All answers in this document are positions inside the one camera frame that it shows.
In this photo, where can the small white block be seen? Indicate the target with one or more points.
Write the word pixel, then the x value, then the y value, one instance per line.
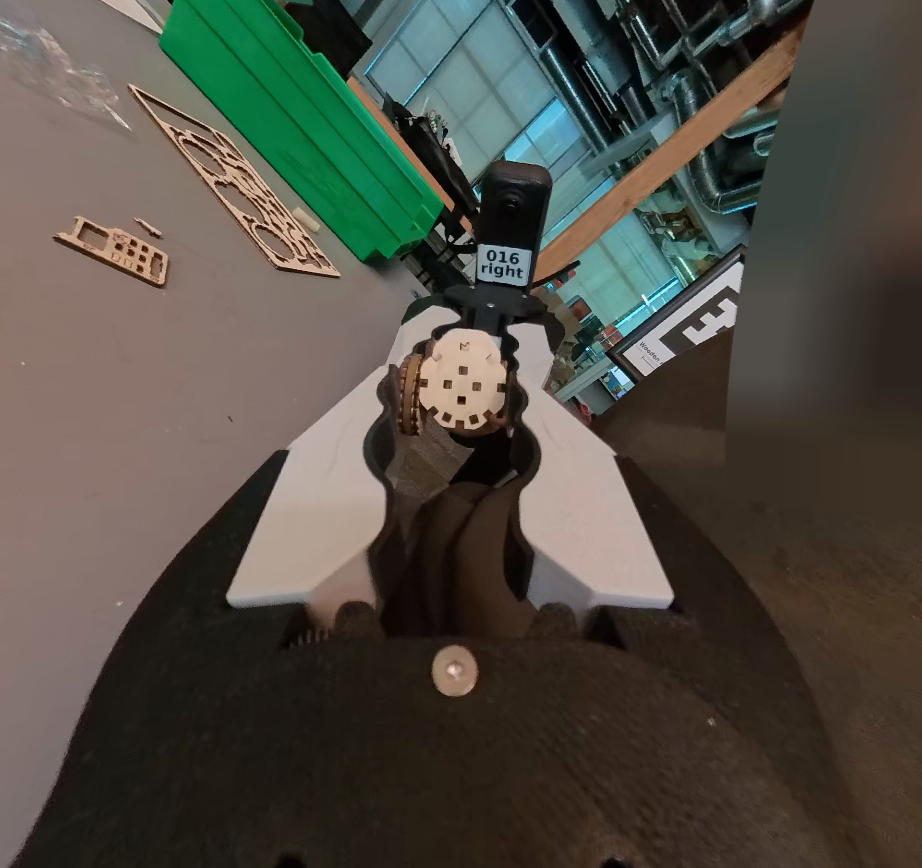
pixel 307 218

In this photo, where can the wooden sheet with round cutouts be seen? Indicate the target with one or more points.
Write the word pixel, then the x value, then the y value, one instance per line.
pixel 160 117

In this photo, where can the wooden beam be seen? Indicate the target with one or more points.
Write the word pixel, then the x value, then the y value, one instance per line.
pixel 684 141

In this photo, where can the small wooden sliver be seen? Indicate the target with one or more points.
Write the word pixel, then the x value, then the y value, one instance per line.
pixel 148 227

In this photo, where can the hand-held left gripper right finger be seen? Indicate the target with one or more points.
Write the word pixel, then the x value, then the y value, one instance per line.
pixel 598 522

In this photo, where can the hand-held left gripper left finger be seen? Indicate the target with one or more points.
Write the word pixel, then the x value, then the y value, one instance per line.
pixel 310 522

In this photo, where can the framed black and white sign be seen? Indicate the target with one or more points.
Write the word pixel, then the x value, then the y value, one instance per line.
pixel 691 328

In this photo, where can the wooden sidecar model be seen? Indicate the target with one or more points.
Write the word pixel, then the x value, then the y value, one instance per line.
pixel 461 385

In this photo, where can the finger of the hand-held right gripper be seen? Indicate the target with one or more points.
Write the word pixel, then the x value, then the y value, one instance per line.
pixel 414 335
pixel 539 349

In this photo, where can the clear plastic bag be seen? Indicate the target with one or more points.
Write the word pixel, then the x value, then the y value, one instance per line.
pixel 50 61

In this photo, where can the wooden table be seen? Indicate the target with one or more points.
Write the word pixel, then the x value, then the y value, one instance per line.
pixel 432 184

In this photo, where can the silver ventilation duct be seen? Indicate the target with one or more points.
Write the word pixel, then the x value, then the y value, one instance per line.
pixel 709 169

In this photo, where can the wooden plate with square holes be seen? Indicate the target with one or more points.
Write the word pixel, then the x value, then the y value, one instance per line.
pixel 106 243

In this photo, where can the grey desk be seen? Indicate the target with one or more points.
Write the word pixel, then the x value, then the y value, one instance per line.
pixel 180 414

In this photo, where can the green plastic bin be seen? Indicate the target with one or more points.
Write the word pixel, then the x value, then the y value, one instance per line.
pixel 288 126

